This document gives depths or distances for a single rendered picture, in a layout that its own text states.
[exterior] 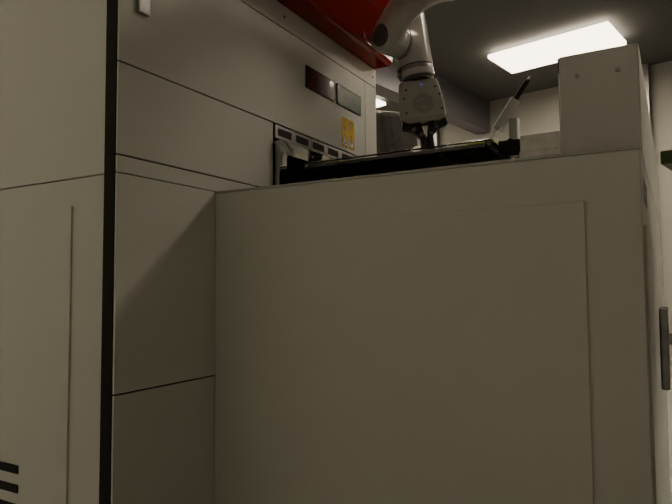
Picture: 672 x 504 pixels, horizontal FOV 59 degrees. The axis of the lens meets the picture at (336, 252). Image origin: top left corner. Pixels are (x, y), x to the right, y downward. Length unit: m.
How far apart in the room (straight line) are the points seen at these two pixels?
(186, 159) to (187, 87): 0.11
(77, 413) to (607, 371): 0.69
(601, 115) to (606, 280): 0.22
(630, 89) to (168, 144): 0.64
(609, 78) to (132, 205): 0.65
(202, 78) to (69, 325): 0.44
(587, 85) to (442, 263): 0.29
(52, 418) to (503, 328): 0.64
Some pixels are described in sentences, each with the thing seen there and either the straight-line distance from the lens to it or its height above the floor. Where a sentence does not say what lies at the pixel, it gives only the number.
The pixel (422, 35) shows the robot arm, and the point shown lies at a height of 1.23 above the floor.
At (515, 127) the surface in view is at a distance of 1.45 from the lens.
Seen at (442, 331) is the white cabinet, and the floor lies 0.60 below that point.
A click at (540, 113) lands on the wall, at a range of 8.16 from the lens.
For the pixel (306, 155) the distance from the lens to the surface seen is 1.22.
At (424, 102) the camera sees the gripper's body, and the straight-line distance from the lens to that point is 1.41.
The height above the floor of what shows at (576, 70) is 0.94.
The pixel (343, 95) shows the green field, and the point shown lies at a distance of 1.42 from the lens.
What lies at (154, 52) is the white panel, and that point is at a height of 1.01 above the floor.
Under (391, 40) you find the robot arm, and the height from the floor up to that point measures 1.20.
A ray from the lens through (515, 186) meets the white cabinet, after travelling 0.77.
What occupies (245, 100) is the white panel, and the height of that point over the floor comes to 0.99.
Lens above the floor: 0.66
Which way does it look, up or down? 3 degrees up
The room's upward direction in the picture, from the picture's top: straight up
